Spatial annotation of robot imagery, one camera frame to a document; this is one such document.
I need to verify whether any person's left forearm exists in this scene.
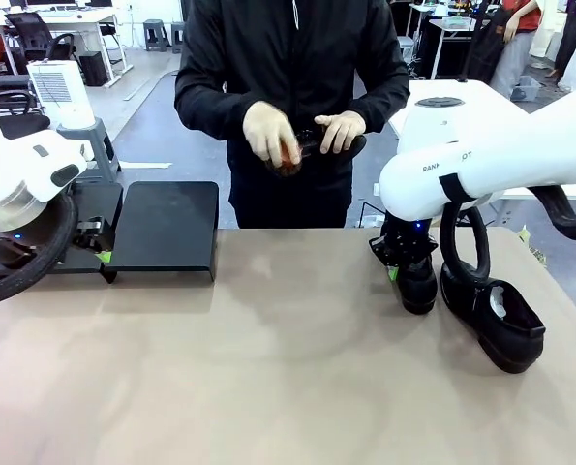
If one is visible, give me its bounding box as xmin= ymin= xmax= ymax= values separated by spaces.
xmin=359 ymin=79 xmax=411 ymax=136

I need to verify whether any black leather shoe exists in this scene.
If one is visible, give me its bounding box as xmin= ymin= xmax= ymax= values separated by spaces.
xmin=291 ymin=126 xmax=369 ymax=161
xmin=396 ymin=256 xmax=439 ymax=316
xmin=440 ymin=263 xmax=546 ymax=375

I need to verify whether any grey plastic stool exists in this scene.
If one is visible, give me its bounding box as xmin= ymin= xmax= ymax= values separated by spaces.
xmin=143 ymin=18 xmax=167 ymax=52
xmin=170 ymin=21 xmax=188 ymax=53
xmin=56 ymin=118 xmax=123 ymax=184

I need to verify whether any dark denim garment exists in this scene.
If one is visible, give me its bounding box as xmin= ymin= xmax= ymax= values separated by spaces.
xmin=469 ymin=4 xmax=511 ymax=83

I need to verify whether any person's right forearm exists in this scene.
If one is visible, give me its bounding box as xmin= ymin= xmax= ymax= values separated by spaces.
xmin=174 ymin=89 xmax=251 ymax=142

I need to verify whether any white desk with black panel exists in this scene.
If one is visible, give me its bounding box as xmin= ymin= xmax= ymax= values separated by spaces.
xmin=407 ymin=2 xmax=492 ymax=81

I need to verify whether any black computer tower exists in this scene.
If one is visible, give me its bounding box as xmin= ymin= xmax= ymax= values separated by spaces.
xmin=78 ymin=50 xmax=109 ymax=87

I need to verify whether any person's right hand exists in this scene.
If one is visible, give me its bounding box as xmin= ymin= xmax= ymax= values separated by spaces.
xmin=243 ymin=100 xmax=304 ymax=169

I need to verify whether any black shoe stand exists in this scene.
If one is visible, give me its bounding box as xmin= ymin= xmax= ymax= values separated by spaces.
xmin=102 ymin=181 xmax=220 ymax=285
xmin=45 ymin=182 xmax=124 ymax=285

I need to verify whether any red-brown wooden shoe brush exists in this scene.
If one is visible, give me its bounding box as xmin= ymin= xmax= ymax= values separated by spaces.
xmin=265 ymin=138 xmax=304 ymax=179

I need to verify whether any black mesh office chair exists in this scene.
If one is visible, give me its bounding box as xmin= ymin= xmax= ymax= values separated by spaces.
xmin=4 ymin=12 xmax=83 ymax=67

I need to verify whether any person's left hand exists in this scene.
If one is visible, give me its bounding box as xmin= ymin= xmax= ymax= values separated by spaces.
xmin=314 ymin=109 xmax=368 ymax=156

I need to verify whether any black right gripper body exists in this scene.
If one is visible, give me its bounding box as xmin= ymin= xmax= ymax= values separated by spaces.
xmin=377 ymin=211 xmax=440 ymax=268

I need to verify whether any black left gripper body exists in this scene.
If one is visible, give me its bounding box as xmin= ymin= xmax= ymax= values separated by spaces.
xmin=0 ymin=231 xmax=43 ymax=272

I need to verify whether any person in black jacket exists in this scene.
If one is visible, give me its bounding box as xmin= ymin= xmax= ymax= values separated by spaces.
xmin=174 ymin=0 xmax=411 ymax=230

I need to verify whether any white computer case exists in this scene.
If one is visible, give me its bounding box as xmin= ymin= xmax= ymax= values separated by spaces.
xmin=391 ymin=36 xmax=414 ymax=64

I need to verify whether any grey plastic bin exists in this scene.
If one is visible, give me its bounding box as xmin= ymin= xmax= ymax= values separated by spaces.
xmin=509 ymin=75 xmax=543 ymax=103

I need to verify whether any person in red shirt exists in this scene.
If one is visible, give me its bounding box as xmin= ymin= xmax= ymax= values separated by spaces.
xmin=490 ymin=0 xmax=545 ymax=101

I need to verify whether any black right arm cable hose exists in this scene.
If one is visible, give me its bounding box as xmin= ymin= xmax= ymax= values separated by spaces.
xmin=439 ymin=182 xmax=576 ymax=283

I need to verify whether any green printed plastic bag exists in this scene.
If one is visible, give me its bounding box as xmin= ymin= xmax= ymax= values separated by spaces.
xmin=517 ymin=225 xmax=550 ymax=265

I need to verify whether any white air purifier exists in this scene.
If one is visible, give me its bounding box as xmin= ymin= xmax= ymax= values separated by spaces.
xmin=25 ymin=60 xmax=97 ymax=130

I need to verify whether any white office desk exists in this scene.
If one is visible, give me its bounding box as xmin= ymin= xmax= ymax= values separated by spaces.
xmin=0 ymin=4 xmax=127 ymax=91

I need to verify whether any white paper shoe stuffing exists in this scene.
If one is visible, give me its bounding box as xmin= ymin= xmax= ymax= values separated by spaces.
xmin=489 ymin=285 xmax=507 ymax=320

